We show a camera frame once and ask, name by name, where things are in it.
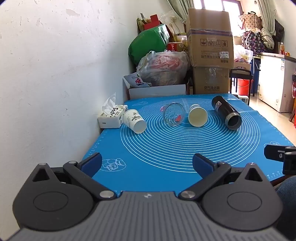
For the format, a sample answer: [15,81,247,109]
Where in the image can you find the red gift box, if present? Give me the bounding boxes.
[143,14,162,30]

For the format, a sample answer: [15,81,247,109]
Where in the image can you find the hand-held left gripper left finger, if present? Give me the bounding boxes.
[31,152,116,201]

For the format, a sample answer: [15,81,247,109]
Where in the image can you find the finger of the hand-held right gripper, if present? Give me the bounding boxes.
[283,151,296,175]
[264,144,296,161]

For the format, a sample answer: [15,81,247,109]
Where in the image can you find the red bucket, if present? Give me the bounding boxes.
[238,78,253,96]

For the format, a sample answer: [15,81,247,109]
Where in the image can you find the white plastic bag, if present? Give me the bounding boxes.
[233,45,253,63]

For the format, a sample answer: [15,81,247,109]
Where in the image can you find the red printed box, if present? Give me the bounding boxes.
[167,42,183,52]

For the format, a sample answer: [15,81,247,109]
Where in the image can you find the dark brown bag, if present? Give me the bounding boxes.
[274,19,285,43]

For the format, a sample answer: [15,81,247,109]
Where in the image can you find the black thermos flask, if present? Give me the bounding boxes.
[211,95,242,129]

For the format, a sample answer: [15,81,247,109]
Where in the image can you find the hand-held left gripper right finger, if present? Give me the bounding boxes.
[179,153,264,200]

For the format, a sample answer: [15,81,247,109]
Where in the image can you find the white printed paper cup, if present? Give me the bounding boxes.
[122,109,147,134]

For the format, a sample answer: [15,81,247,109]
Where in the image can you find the white carton with red print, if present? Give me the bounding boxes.
[123,72,151,88]

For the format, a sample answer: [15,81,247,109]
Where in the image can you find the blue silicone baking mat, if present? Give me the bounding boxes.
[82,94,296,193]

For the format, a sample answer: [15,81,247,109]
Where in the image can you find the white tissue box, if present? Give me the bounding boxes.
[97,93,128,129]

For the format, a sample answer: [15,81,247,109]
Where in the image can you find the green bag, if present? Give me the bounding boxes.
[128,24,170,65]

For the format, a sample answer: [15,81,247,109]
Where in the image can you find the purple floral bag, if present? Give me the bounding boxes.
[241,30,266,55]

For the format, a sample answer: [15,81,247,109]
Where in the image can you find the green patterned curtain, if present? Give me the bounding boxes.
[167,0,205,19]
[258,0,275,49]

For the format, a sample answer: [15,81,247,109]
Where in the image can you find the beige patterned bag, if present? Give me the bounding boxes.
[239,11,263,30]

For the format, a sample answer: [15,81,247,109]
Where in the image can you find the white chest freezer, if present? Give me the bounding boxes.
[259,52,296,113]

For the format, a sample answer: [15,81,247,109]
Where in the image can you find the white cardboard box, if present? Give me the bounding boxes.
[128,85,186,100]

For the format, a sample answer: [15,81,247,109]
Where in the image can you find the large brown cardboard box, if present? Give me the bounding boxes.
[186,8,234,69]

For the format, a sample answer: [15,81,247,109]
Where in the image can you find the clear glass cup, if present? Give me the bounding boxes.
[162,103,185,127]

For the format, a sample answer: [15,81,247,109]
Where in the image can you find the red plastic item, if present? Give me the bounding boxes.
[289,74,296,129]

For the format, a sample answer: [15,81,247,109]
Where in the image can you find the person's leg in jeans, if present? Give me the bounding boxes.
[275,176,296,232]

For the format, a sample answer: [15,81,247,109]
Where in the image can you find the clear plastic bag red contents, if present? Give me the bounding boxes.
[136,50,190,86]

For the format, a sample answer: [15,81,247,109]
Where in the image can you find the small brown cardboard box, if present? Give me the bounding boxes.
[191,66,230,95]

